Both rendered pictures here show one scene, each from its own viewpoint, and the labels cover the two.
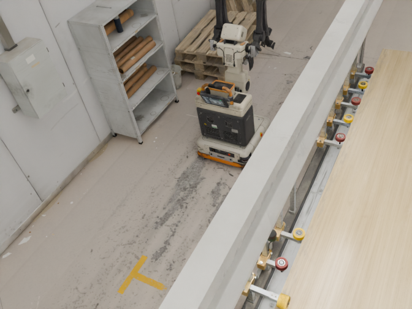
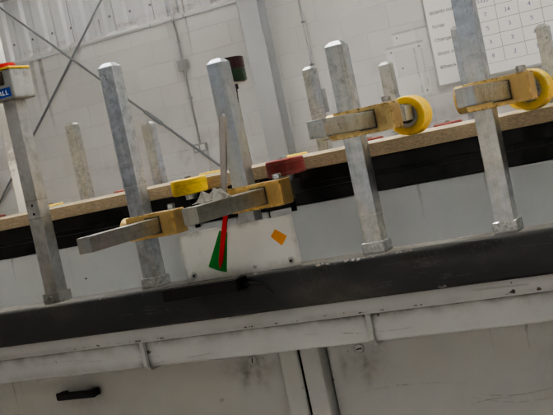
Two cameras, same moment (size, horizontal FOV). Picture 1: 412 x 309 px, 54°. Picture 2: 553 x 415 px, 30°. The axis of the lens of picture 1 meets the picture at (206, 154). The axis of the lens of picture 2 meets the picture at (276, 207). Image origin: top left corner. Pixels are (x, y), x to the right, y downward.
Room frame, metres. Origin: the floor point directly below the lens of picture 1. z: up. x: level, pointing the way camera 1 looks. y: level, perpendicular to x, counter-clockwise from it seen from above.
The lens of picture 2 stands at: (1.73, 1.77, 0.92)
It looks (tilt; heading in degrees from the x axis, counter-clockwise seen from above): 3 degrees down; 260
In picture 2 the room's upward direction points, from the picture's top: 12 degrees counter-clockwise
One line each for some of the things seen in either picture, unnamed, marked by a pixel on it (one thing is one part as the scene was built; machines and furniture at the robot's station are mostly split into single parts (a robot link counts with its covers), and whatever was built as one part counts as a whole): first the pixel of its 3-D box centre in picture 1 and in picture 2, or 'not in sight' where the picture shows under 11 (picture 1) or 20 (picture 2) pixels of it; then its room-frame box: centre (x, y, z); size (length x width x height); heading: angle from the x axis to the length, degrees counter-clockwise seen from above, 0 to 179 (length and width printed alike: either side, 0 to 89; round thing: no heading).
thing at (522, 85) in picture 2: not in sight; (494, 92); (1.01, 0.05, 0.95); 0.14 x 0.06 x 0.05; 144
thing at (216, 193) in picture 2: not in sight; (214, 193); (1.52, -0.07, 0.87); 0.09 x 0.07 x 0.02; 54
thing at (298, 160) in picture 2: (281, 267); (289, 183); (1.33, -0.33, 0.85); 0.08 x 0.08 x 0.11
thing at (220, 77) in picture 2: (265, 252); (242, 178); (1.44, -0.25, 0.89); 0.04 x 0.04 x 0.48; 54
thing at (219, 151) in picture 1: (222, 151); not in sight; (3.13, -0.17, 0.23); 0.41 x 0.02 x 0.08; 53
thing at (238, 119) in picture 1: (226, 111); not in sight; (3.33, -0.29, 0.59); 0.55 x 0.34 x 0.83; 53
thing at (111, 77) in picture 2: (279, 218); (132, 176); (1.64, -0.40, 0.93); 0.04 x 0.04 x 0.48; 54
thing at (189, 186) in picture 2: (298, 236); (192, 202); (1.52, -0.50, 0.85); 0.08 x 0.08 x 0.11
